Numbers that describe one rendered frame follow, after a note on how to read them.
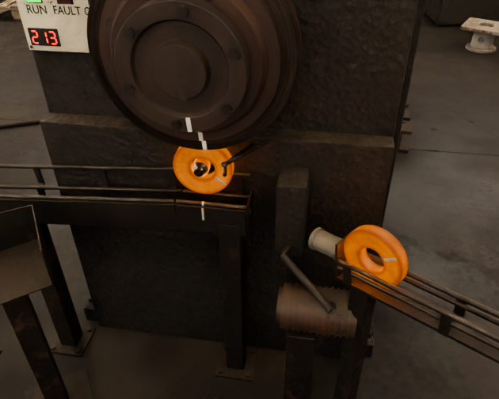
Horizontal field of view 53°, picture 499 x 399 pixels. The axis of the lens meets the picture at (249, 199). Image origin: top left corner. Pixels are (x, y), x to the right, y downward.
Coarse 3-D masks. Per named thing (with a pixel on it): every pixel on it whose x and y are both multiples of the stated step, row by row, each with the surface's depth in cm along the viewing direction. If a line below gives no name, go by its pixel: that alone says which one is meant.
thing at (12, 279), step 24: (0, 216) 129; (24, 216) 132; (0, 240) 133; (24, 240) 136; (0, 264) 130; (24, 264) 130; (48, 264) 125; (0, 288) 124; (24, 288) 123; (24, 312) 133; (24, 336) 137; (48, 360) 146; (48, 384) 151; (72, 384) 168
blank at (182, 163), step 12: (180, 156) 126; (192, 156) 125; (204, 156) 125; (216, 156) 124; (228, 156) 125; (180, 168) 128; (216, 168) 126; (228, 168) 126; (180, 180) 131; (192, 180) 130; (204, 180) 129; (216, 180) 129; (228, 180) 128; (204, 192) 132
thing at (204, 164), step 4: (196, 160) 125; (200, 160) 125; (204, 160) 125; (192, 164) 125; (196, 164) 124; (200, 164) 124; (204, 164) 124; (208, 164) 126; (192, 168) 125; (196, 168) 124; (200, 168) 124; (204, 168) 124; (208, 168) 125; (196, 172) 124; (200, 172) 124; (204, 172) 124; (196, 176) 125; (200, 176) 125
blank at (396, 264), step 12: (360, 228) 114; (372, 228) 112; (348, 240) 117; (360, 240) 114; (372, 240) 111; (384, 240) 109; (396, 240) 110; (348, 252) 119; (360, 252) 117; (384, 252) 110; (396, 252) 109; (360, 264) 118; (372, 264) 118; (384, 264) 112; (396, 264) 110; (408, 264) 111; (384, 276) 114; (396, 276) 111
